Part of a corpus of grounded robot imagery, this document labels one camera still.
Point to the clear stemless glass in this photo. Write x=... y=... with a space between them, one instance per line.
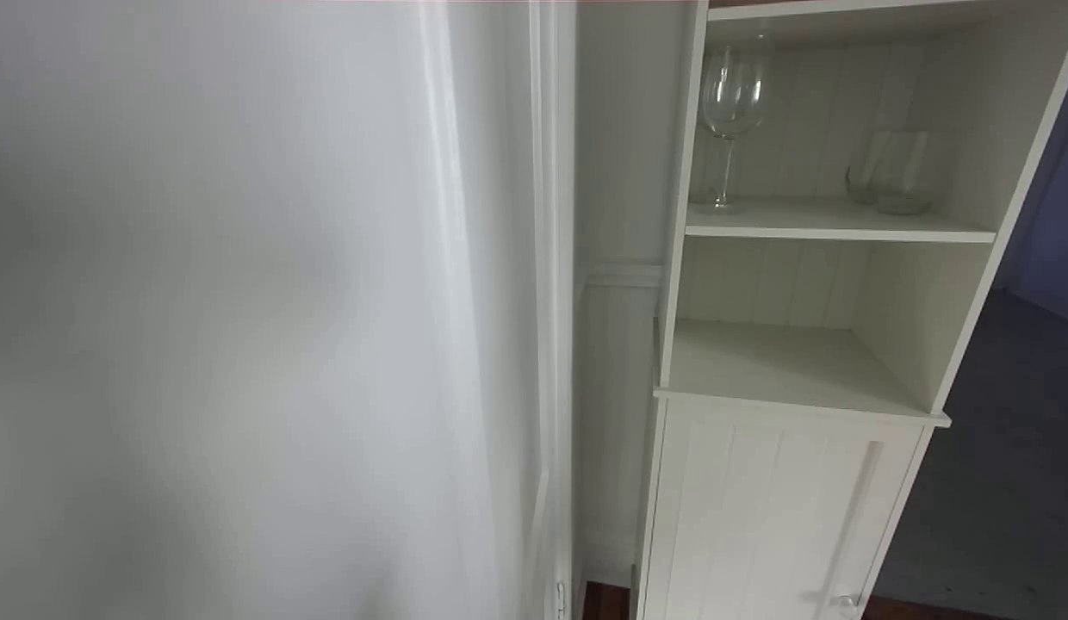
x=897 y=174

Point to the clear stemmed wine glass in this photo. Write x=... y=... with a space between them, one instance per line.
x=730 y=106

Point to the white shelf cabinet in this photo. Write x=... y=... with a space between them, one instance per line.
x=810 y=367

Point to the white panelled door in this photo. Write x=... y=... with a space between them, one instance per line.
x=212 y=347

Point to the white cabinet door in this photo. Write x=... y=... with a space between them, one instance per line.
x=741 y=519

